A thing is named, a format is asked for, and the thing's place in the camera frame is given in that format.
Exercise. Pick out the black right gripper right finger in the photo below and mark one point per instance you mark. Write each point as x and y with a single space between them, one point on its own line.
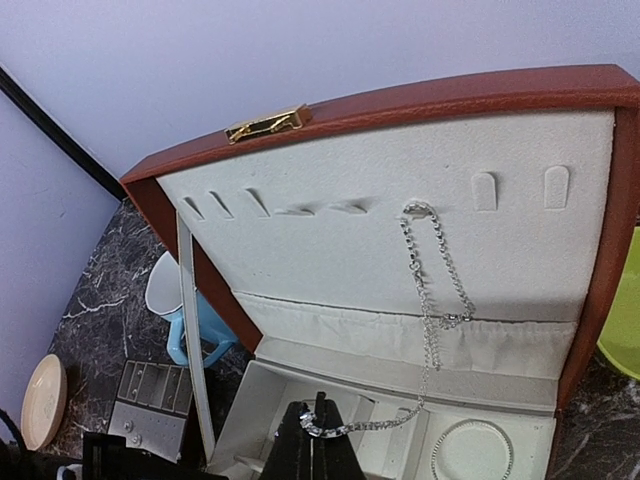
333 458

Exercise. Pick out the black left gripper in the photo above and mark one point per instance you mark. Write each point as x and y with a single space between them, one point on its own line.
103 457

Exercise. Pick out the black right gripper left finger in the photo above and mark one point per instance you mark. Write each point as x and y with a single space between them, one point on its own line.
290 456

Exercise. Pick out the brown jewelry tray insert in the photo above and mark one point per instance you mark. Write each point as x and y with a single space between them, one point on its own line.
151 408

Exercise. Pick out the brown jewelry box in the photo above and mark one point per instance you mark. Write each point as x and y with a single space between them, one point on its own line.
438 258

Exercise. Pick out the beige round plate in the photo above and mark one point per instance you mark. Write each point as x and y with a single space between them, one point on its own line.
44 403

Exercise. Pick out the green bowl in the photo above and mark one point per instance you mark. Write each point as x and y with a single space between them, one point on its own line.
619 339

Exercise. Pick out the black left corner post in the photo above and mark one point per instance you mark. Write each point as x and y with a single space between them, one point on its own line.
55 133

